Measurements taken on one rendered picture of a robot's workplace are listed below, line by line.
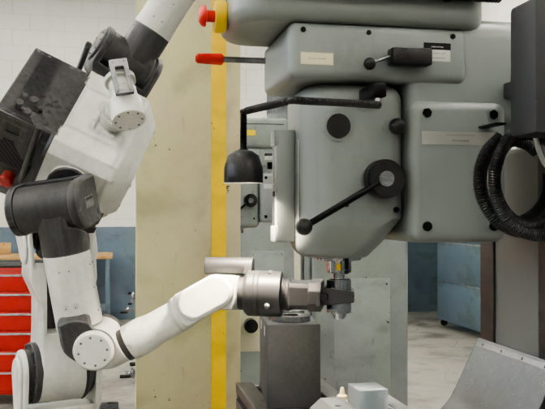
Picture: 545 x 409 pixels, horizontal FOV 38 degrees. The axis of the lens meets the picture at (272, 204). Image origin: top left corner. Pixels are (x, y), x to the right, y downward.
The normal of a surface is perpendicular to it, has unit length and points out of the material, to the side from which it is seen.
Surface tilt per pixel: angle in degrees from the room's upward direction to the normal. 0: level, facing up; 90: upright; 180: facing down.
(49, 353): 81
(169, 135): 90
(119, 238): 90
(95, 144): 58
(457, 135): 90
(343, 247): 125
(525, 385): 63
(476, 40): 90
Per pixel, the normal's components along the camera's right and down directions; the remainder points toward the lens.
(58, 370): 0.50, -0.17
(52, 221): -0.10, 0.15
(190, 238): 0.20, -0.01
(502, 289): -0.98, 0.00
